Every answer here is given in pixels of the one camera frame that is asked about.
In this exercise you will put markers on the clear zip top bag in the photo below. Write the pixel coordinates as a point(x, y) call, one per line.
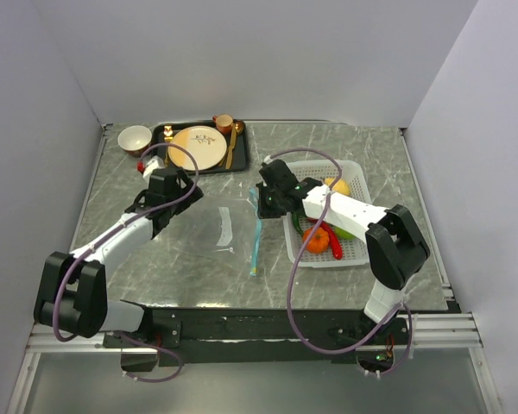
point(222, 229)

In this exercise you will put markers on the green toy fruit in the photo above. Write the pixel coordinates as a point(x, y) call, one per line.
point(343, 234)

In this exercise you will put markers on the orange and cream plate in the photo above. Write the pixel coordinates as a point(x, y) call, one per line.
point(197, 148)

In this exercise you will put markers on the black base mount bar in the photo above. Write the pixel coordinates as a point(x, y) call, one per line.
point(199, 336)

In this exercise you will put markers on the orange toy pumpkin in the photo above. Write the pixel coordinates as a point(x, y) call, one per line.
point(316, 242)

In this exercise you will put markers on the gold spoon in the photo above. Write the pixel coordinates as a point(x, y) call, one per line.
point(239, 127)

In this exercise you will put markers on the green chili pepper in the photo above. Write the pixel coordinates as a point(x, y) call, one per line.
point(296, 223)

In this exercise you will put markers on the red chili pepper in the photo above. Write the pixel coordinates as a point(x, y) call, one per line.
point(337, 252)

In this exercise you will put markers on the yellow toy potato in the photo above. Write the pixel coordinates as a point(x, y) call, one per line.
point(339, 186)

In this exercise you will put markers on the gold knife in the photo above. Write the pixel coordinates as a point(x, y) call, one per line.
point(233, 141)

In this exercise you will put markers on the orange cup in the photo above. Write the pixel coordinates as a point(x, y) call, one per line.
point(224, 123)

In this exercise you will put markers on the gold fork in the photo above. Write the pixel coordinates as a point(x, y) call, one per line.
point(168, 136)

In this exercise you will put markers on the white plastic basket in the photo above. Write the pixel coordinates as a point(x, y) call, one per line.
point(354, 251)

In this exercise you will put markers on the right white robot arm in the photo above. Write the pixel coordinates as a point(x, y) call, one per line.
point(396, 247)

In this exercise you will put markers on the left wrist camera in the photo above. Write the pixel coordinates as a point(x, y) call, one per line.
point(146, 167)

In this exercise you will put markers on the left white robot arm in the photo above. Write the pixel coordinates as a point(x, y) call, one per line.
point(72, 298)

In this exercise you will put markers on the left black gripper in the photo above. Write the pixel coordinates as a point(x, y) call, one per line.
point(186, 181)

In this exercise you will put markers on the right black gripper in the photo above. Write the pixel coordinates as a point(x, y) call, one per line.
point(264, 211)

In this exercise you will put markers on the white and red bowl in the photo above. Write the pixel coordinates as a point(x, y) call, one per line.
point(134, 140)

